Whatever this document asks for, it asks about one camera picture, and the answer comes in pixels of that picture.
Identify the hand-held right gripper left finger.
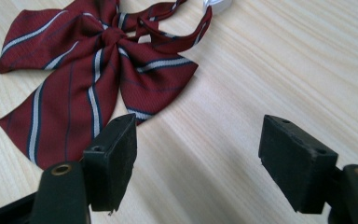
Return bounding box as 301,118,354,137
82,113,138,217

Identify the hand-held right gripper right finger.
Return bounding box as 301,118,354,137
257,114,339,216

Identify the red striped bow tie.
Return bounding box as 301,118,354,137
0,0,233,171

